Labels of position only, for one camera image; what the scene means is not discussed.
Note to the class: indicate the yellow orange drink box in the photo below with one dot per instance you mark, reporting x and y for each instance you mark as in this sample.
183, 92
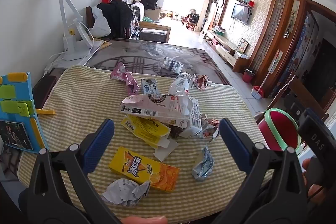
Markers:
136, 169

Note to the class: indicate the wooden sofa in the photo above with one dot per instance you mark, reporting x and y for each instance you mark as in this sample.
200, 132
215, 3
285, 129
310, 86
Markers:
155, 29

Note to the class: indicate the yellow medicine box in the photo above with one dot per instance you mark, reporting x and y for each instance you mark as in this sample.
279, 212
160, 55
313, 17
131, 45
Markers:
147, 129

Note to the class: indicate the crumpled silver blue wrapper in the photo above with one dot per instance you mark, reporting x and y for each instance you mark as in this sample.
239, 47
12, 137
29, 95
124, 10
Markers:
202, 166

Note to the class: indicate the person's left hand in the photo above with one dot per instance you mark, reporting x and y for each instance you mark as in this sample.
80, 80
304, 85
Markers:
147, 220

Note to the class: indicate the black clothes pile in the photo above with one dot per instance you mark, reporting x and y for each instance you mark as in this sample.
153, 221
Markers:
118, 16

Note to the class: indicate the wall television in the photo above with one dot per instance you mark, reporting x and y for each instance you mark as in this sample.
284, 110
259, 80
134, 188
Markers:
240, 14

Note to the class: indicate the person's right hand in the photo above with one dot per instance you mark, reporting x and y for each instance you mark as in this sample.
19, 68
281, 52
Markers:
305, 165

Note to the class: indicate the crumpled grey paper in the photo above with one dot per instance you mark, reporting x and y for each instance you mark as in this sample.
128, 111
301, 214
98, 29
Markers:
123, 191

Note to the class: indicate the small framed picture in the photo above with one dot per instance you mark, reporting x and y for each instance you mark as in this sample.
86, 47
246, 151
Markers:
242, 45

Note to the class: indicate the white plastic bag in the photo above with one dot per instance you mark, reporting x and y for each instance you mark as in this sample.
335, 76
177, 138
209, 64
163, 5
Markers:
101, 24

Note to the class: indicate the crumpled red white wrapper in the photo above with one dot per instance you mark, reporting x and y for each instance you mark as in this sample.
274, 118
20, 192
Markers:
202, 81

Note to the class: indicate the pink snack wrapper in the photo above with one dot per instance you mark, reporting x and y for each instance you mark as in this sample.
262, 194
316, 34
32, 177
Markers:
123, 74

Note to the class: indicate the distant dining chairs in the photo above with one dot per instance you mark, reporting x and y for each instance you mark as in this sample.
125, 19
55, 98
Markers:
191, 23

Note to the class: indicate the clear plastic bottle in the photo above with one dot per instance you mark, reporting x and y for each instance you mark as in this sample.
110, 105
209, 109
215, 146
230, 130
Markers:
181, 82

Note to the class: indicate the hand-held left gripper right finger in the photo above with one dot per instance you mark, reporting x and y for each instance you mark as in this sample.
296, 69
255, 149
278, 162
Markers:
233, 145

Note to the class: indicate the black and white plush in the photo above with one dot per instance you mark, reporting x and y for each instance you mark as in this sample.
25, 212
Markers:
148, 1

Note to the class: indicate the red bin with green rim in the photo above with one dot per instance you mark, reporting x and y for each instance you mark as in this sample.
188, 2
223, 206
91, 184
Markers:
278, 132

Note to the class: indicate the blue and white box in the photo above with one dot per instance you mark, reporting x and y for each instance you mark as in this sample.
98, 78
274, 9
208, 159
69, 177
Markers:
149, 87

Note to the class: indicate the television cabinet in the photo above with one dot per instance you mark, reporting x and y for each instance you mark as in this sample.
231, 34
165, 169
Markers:
223, 43

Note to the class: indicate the yellow papers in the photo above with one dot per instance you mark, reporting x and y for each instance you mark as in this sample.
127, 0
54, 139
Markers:
101, 44

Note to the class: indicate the white pink milk carton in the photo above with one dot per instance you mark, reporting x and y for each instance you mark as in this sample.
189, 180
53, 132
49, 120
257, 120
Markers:
152, 106

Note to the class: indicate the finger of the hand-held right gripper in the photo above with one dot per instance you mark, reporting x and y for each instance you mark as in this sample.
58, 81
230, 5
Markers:
315, 137

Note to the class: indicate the blue phone stand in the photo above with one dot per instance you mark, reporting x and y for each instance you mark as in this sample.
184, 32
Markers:
29, 87

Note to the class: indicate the yellow plastic clip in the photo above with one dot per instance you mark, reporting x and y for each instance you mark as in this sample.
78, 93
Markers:
47, 111

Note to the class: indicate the white desk lamp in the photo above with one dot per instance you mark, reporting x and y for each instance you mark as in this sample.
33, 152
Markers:
62, 6

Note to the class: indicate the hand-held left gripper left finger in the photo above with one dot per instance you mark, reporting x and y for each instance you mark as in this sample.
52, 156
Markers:
101, 142

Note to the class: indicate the yellow checkered cloth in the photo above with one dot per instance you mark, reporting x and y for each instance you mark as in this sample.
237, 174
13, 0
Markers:
78, 98

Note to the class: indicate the crumpled red foil wrapper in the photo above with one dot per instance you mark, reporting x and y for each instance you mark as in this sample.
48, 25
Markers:
210, 125

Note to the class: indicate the brown cigarette box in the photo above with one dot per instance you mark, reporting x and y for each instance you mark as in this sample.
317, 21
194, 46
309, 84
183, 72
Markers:
176, 132

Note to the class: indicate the small red waste bin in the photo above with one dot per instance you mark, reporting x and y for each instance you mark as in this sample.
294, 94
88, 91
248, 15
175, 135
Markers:
248, 76

